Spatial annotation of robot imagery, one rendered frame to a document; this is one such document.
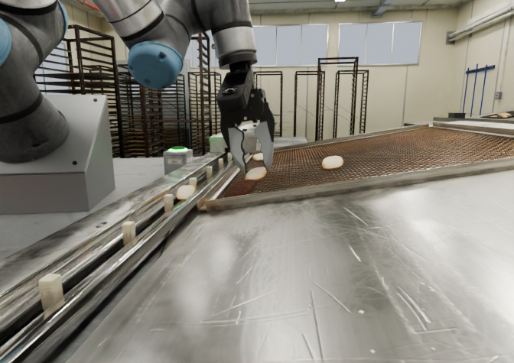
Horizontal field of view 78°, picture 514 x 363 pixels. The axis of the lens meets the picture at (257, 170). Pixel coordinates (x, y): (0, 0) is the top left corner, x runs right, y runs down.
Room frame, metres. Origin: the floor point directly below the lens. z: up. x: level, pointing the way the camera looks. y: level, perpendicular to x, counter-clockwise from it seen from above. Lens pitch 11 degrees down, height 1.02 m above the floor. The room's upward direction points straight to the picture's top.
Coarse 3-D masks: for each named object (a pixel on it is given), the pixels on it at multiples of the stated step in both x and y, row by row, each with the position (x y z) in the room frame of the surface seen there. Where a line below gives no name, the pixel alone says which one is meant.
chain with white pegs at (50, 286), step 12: (228, 156) 1.09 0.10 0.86; (192, 180) 0.67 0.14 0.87; (204, 180) 0.79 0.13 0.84; (168, 204) 0.53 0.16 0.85; (132, 228) 0.40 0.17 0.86; (144, 228) 0.45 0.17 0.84; (48, 276) 0.26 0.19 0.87; (60, 276) 0.27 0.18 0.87; (84, 276) 0.31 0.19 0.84; (48, 288) 0.26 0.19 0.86; (60, 288) 0.26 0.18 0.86; (72, 288) 0.29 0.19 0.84; (48, 300) 0.26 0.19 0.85; (24, 324) 0.24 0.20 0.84; (12, 336) 0.22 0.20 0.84
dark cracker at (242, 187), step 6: (240, 180) 0.50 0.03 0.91; (246, 180) 0.49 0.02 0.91; (252, 180) 0.49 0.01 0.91; (234, 186) 0.46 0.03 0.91; (240, 186) 0.46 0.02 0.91; (246, 186) 0.45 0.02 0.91; (252, 186) 0.47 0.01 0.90; (228, 192) 0.44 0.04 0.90; (234, 192) 0.44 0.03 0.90; (240, 192) 0.43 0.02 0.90; (246, 192) 0.44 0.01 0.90
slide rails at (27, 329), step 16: (224, 160) 1.05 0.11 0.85; (176, 192) 0.64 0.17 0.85; (160, 208) 0.53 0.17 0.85; (112, 240) 0.39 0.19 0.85; (80, 256) 0.34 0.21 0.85; (96, 256) 0.34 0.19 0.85; (112, 256) 0.34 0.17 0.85; (64, 272) 0.31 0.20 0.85; (96, 272) 0.31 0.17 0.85; (32, 288) 0.28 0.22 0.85; (80, 288) 0.28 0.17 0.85; (16, 304) 0.25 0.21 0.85; (32, 304) 0.25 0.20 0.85; (0, 320) 0.23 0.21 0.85; (16, 320) 0.23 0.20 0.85; (16, 336) 0.21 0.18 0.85; (0, 352) 0.19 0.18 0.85
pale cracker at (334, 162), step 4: (332, 156) 0.60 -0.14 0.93; (336, 156) 0.57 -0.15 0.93; (324, 160) 0.56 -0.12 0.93; (328, 160) 0.54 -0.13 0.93; (332, 160) 0.54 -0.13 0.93; (336, 160) 0.53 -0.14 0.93; (340, 160) 0.54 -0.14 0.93; (324, 164) 0.53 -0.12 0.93; (328, 164) 0.53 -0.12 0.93; (332, 164) 0.52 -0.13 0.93; (336, 164) 0.52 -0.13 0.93; (340, 164) 0.52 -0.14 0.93; (324, 168) 0.52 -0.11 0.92; (328, 168) 0.52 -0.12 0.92; (332, 168) 0.51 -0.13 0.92; (336, 168) 0.52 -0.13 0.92
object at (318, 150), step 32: (416, 128) 0.84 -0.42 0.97; (448, 128) 0.74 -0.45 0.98; (480, 128) 0.62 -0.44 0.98; (288, 160) 0.69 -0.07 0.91; (320, 160) 0.62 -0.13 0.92; (352, 160) 0.57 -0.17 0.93; (384, 160) 0.52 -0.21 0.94; (416, 160) 0.48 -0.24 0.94; (448, 160) 0.44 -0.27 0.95; (480, 160) 0.41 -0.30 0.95; (512, 160) 0.36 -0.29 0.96; (224, 192) 0.48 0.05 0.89; (256, 192) 0.45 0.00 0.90; (288, 192) 0.38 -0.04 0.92; (320, 192) 0.38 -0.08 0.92
